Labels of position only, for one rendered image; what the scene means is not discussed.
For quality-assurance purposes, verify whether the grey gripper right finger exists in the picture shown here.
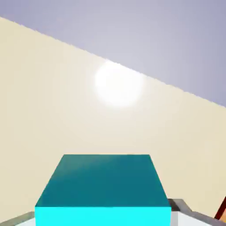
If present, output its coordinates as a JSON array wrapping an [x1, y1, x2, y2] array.
[[167, 198, 226, 226]]

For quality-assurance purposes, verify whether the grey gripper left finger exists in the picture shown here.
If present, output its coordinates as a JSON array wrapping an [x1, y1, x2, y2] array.
[[0, 211, 35, 226]]

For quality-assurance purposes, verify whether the small cyan cube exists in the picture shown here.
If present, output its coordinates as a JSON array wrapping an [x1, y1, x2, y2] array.
[[34, 154, 172, 226]]

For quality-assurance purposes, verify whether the large orange box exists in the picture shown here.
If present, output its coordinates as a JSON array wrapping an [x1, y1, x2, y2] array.
[[214, 195, 226, 222]]

